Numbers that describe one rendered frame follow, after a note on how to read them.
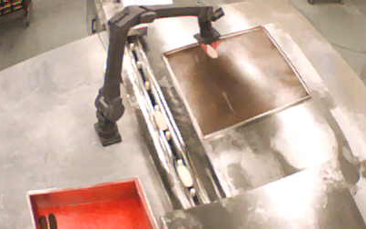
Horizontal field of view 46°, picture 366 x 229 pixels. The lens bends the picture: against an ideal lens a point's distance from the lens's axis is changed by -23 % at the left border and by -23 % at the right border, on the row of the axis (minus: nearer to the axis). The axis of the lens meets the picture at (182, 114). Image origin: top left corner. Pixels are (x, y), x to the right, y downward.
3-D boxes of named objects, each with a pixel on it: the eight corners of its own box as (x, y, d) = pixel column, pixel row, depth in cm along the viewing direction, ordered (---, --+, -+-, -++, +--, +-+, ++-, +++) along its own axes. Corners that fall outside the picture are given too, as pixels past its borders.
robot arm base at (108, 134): (93, 125, 205) (103, 147, 197) (92, 111, 199) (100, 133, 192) (113, 120, 208) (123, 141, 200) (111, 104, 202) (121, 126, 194)
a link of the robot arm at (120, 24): (104, 11, 170) (122, 20, 165) (133, 2, 179) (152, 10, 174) (93, 111, 197) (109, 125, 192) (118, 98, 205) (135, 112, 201)
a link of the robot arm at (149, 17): (120, 16, 178) (139, 26, 173) (124, 4, 176) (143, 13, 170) (195, 9, 210) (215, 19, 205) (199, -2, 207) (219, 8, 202)
